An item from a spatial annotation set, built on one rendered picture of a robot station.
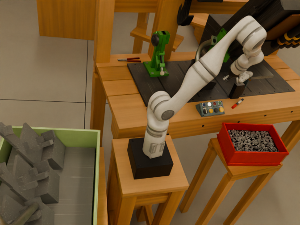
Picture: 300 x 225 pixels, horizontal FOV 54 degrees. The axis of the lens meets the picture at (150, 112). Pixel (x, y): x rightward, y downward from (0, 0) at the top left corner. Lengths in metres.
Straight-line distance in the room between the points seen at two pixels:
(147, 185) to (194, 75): 0.56
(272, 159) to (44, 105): 2.07
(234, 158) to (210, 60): 0.67
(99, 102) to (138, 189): 0.98
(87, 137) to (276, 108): 1.19
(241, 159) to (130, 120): 0.62
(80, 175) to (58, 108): 1.59
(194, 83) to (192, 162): 1.60
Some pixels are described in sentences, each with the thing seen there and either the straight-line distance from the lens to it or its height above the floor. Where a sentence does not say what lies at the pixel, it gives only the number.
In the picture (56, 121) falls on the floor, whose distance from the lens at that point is 2.79.
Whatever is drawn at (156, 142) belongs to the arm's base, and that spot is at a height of 1.05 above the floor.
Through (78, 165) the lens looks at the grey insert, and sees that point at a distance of 1.42.
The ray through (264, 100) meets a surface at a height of 0.90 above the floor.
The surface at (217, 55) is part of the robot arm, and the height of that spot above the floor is 1.47.
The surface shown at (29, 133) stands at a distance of 1.37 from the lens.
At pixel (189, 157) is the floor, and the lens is 2.68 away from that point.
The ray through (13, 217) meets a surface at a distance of 1.16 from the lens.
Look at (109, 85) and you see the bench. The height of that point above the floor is 0.88.
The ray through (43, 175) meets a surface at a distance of 1.27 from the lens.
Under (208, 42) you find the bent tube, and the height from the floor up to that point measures 1.18.
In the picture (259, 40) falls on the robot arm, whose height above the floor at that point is 1.55.
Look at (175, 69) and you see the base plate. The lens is 2.00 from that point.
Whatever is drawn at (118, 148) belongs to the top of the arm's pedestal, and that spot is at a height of 0.85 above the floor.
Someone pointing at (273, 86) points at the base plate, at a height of 0.90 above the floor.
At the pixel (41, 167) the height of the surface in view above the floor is 0.94.
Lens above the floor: 2.00
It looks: 43 degrees down
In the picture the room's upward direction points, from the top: 13 degrees clockwise
